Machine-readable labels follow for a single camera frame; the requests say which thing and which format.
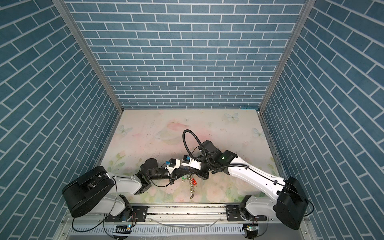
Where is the large keyring with chain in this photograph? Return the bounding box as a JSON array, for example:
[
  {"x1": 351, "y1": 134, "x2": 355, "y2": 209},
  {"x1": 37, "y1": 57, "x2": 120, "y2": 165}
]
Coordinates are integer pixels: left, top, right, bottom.
[{"x1": 189, "y1": 181, "x2": 195, "y2": 199}]

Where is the bunch of coloured key tags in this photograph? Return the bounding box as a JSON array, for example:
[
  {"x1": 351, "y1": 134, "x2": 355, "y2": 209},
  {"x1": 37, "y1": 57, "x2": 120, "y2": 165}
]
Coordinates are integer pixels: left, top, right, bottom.
[{"x1": 182, "y1": 175, "x2": 197, "y2": 186}]

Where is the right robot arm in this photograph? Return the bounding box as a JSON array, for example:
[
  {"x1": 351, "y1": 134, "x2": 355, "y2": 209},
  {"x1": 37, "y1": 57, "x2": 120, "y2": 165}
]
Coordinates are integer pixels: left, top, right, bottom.
[{"x1": 182, "y1": 130, "x2": 314, "y2": 230}]

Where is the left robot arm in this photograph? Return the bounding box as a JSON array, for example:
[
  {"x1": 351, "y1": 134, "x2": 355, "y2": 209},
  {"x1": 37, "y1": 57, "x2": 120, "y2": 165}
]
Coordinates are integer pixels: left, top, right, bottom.
[{"x1": 62, "y1": 158, "x2": 193, "y2": 218}]

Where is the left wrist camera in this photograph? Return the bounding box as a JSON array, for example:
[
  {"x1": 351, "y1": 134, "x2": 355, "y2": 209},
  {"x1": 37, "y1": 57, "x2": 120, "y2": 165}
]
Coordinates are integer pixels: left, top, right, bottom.
[{"x1": 165, "y1": 159, "x2": 181, "y2": 174}]

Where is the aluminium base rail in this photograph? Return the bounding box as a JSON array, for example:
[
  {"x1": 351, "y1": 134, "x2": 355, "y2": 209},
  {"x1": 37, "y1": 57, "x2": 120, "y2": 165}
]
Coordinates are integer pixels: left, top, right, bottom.
[{"x1": 80, "y1": 199, "x2": 301, "y2": 229}]

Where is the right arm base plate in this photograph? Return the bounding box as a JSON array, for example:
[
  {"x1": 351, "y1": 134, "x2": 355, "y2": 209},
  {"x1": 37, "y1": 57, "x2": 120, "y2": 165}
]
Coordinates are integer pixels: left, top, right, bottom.
[{"x1": 225, "y1": 205, "x2": 267, "y2": 222}]

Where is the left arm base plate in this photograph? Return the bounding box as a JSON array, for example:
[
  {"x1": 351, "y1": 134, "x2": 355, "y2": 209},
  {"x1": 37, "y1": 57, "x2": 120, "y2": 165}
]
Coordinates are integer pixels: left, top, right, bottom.
[{"x1": 105, "y1": 206, "x2": 149, "y2": 223}]

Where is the white cable duct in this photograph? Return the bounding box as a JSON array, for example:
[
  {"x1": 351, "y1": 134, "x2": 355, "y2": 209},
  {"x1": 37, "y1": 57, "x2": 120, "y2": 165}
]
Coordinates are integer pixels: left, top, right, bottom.
[{"x1": 69, "y1": 224, "x2": 245, "y2": 237}]

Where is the right corner aluminium post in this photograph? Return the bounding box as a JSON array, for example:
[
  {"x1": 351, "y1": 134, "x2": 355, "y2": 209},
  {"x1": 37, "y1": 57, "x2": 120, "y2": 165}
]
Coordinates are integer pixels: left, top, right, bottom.
[{"x1": 259, "y1": 0, "x2": 316, "y2": 114}]

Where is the corner aluminium post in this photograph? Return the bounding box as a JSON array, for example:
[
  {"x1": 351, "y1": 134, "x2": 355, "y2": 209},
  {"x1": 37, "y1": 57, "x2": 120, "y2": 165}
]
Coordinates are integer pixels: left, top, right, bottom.
[
  {"x1": 52, "y1": 0, "x2": 124, "y2": 114},
  {"x1": 259, "y1": 0, "x2": 316, "y2": 114}
]

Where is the left corner aluminium post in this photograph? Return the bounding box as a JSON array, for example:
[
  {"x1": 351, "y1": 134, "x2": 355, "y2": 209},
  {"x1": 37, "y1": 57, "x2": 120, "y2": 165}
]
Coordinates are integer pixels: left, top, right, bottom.
[{"x1": 52, "y1": 0, "x2": 124, "y2": 114}]

